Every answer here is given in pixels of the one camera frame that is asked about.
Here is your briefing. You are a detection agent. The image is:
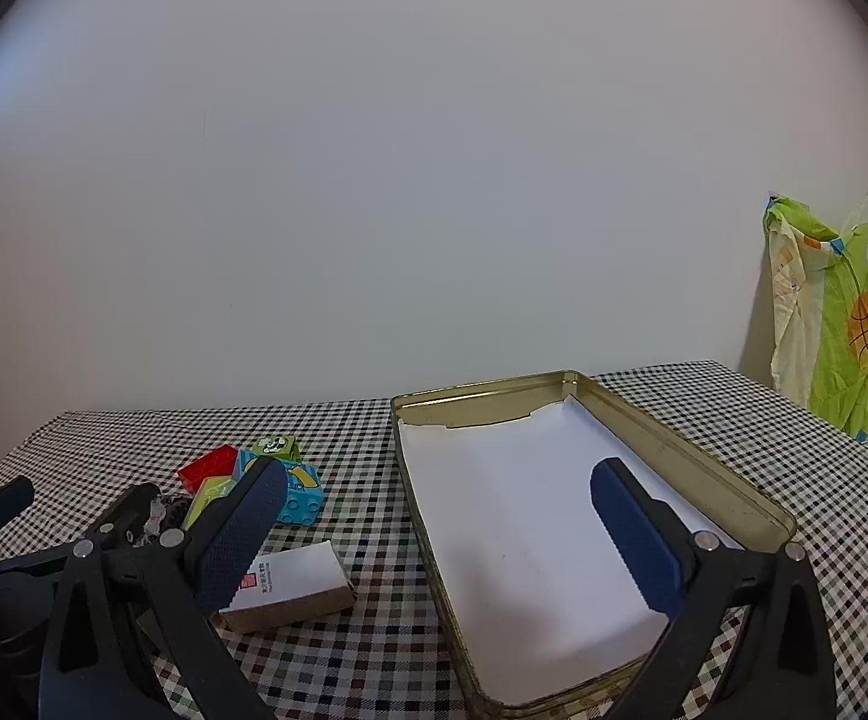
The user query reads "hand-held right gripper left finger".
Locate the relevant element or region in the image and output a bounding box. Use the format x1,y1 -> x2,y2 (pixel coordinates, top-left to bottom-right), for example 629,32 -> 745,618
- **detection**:
38,456 -> 289,720

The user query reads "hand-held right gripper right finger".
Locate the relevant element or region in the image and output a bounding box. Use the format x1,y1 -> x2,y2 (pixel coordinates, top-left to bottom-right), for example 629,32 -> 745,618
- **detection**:
590,456 -> 840,720

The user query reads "grey patterned hair scrunchie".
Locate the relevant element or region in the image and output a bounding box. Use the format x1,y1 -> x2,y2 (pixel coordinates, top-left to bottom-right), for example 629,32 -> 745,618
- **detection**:
134,491 -> 184,541

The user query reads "white box with patterned side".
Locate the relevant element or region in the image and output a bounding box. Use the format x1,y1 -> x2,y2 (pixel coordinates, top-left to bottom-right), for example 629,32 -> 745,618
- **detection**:
212,541 -> 356,635

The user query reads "blue printed toy block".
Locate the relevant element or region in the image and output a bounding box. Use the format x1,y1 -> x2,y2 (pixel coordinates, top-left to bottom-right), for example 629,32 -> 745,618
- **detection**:
233,450 -> 326,526

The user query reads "red toy block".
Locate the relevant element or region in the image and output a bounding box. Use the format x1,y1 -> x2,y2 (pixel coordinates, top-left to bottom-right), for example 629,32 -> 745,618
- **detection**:
177,445 -> 240,492

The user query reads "green ball print toy block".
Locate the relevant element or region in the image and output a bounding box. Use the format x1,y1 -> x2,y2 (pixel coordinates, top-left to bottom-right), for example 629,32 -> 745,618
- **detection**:
246,435 -> 301,466

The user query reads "gold metal tin box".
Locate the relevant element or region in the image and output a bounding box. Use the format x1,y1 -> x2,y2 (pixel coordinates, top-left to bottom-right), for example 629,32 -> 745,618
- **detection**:
390,369 -> 798,719

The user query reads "lime green toy block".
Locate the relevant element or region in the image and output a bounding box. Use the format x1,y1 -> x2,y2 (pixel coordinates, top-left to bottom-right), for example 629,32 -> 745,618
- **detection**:
182,476 -> 236,530

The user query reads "white paper liner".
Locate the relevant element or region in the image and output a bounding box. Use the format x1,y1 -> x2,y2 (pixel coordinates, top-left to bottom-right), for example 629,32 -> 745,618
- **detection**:
398,396 -> 746,706

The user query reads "black white checkered tablecloth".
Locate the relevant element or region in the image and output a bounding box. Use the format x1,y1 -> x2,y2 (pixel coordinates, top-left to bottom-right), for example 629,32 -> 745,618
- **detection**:
0,360 -> 868,720

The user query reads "green printed hanging cloth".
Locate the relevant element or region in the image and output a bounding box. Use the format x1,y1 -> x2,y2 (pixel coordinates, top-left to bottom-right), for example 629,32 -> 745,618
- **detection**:
762,184 -> 868,458

